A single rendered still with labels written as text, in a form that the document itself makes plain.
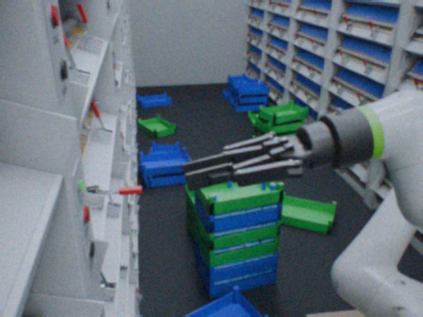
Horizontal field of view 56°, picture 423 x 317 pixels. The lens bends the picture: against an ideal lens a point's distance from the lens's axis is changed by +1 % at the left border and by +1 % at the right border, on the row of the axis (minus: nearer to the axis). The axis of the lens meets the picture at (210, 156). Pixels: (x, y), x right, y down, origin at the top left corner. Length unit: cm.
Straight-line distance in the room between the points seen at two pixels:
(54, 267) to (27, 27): 21
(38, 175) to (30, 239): 8
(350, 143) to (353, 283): 47
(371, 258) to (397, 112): 46
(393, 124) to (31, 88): 52
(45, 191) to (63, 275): 11
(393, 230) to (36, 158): 88
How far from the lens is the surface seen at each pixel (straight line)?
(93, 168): 76
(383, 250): 106
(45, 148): 34
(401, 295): 101
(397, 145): 69
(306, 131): 64
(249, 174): 59
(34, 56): 32
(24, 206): 30
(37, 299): 42
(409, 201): 70
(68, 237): 38
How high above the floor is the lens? 121
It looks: 25 degrees down
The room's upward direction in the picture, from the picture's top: straight up
